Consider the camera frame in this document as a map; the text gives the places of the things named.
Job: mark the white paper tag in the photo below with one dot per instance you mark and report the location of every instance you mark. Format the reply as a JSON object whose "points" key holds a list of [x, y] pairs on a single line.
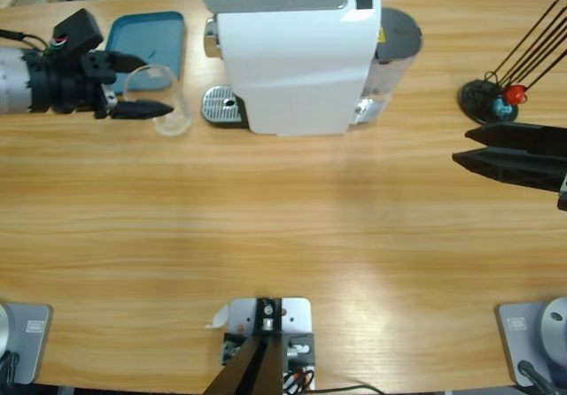
{"points": [[219, 317]]}

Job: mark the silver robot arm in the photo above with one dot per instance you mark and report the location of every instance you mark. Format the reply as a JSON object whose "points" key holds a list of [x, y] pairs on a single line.
{"points": [[13, 80]]}

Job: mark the dark camera post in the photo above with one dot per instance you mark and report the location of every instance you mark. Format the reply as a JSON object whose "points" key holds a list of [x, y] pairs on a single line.
{"points": [[252, 368]]}

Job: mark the red coffee capsule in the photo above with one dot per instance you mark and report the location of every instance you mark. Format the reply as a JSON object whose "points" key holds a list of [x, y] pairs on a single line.
{"points": [[514, 95]]}

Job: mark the white capsule coffee machine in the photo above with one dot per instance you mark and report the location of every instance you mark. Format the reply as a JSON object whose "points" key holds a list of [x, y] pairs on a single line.
{"points": [[292, 67]]}

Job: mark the clear glass cup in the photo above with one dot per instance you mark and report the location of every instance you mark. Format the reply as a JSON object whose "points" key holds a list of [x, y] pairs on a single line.
{"points": [[177, 120]]}

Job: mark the black capsule holder with rods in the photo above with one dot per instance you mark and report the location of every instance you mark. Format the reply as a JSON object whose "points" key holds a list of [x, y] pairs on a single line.
{"points": [[476, 96]]}

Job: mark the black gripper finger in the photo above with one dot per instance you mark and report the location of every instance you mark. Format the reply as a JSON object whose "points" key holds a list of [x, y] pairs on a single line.
{"points": [[522, 138], [518, 167], [142, 109], [126, 61]]}

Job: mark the blue coffee capsule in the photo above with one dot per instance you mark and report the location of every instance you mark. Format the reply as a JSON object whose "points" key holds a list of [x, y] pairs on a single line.
{"points": [[502, 107]]}

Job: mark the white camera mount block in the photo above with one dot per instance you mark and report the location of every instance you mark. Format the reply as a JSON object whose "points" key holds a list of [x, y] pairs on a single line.
{"points": [[294, 315]]}

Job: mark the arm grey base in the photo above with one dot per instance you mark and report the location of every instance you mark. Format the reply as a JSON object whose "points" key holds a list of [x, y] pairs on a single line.
{"points": [[527, 328], [31, 333]]}

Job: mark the teal plastic tray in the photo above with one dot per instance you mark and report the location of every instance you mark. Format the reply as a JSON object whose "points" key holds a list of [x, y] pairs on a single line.
{"points": [[150, 32]]}

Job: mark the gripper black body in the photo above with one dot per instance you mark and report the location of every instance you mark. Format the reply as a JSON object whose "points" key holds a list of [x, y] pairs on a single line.
{"points": [[562, 193], [62, 85]]}

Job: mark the orange plug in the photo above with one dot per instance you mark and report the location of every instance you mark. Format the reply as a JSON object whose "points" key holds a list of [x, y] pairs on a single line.
{"points": [[300, 373]]}

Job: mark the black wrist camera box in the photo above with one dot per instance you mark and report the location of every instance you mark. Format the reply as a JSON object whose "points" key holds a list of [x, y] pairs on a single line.
{"points": [[79, 32]]}

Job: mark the clear water tank dark lid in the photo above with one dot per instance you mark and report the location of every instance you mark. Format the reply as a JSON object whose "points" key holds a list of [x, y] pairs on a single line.
{"points": [[396, 36]]}

